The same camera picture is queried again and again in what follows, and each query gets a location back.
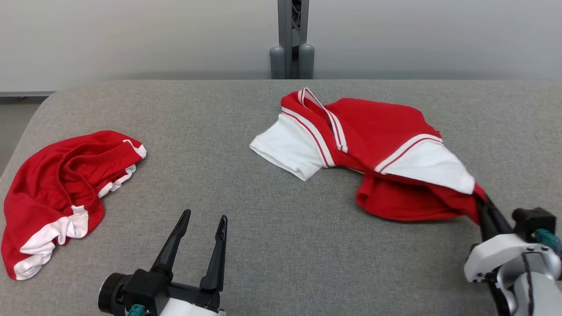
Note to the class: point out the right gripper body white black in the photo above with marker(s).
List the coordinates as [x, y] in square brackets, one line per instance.
[491, 256]

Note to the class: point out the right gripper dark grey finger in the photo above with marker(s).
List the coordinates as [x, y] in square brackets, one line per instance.
[484, 224]
[498, 224]

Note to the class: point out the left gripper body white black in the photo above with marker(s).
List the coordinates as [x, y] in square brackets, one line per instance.
[189, 307]

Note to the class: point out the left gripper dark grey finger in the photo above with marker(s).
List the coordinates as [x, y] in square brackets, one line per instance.
[173, 245]
[216, 263]

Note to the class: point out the red white striped shirt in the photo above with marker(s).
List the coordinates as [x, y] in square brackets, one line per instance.
[377, 118]

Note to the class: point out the red shorts with white trim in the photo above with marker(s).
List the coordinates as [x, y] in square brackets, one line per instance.
[39, 175]

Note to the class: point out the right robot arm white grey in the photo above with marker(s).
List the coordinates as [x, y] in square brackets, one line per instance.
[546, 292]

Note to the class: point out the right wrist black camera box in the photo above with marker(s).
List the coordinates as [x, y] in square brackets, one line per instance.
[533, 221]

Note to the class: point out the right camera teal connector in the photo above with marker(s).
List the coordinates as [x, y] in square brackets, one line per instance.
[546, 239]

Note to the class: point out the camera teal connector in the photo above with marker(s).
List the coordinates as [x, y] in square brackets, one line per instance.
[546, 239]
[136, 310]

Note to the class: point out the left camera teal connector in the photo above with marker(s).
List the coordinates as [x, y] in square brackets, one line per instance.
[136, 310]

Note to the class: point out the grey cylindrical post foot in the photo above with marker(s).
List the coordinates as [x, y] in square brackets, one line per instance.
[307, 61]
[277, 63]

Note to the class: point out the grey metal slotted post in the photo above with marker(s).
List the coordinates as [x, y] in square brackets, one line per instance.
[286, 26]

